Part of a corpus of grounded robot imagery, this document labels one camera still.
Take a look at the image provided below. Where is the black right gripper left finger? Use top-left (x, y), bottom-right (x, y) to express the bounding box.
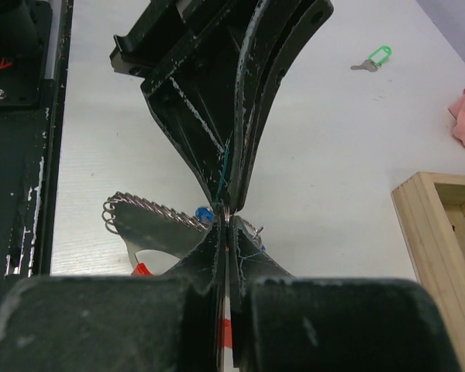
top-left (0, 218), bottom-right (226, 371)

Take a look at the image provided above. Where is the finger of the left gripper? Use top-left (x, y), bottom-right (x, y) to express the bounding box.
top-left (141, 1), bottom-right (259, 207)
top-left (228, 1), bottom-right (334, 212)

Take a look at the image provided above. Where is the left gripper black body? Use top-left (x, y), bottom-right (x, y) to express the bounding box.
top-left (110, 0), bottom-right (228, 78)

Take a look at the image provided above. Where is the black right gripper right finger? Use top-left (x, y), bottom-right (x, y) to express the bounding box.
top-left (228, 216), bottom-right (460, 371)

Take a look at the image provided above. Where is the key with blue tag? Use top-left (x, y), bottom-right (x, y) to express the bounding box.
top-left (195, 206), bottom-right (214, 225)

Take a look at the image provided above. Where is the key with green tag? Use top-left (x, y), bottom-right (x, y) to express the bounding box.
top-left (350, 45), bottom-right (393, 73)

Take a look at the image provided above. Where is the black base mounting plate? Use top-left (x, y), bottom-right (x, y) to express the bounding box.
top-left (0, 1), bottom-right (74, 304)

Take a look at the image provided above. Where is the wooden clothes rack tray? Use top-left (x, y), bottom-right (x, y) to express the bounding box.
top-left (392, 172), bottom-right (465, 357)

